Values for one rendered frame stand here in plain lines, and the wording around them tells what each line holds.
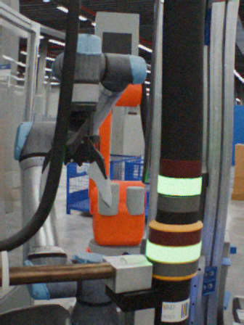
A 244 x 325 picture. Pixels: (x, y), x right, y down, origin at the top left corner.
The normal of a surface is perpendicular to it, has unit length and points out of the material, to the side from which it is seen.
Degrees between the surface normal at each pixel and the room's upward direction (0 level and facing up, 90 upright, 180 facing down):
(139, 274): 90
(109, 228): 90
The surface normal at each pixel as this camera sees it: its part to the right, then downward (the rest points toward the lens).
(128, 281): 0.38, 0.11
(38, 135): 0.34, -0.33
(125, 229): 0.10, 0.11
